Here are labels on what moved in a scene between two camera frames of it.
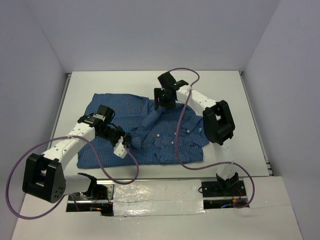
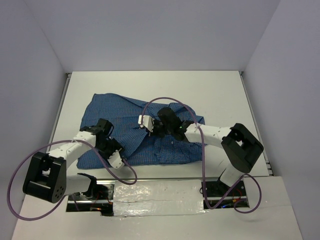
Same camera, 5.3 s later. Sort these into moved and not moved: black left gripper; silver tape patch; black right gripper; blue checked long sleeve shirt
Moved: black right gripper; black left gripper
Not moved: silver tape patch; blue checked long sleeve shirt
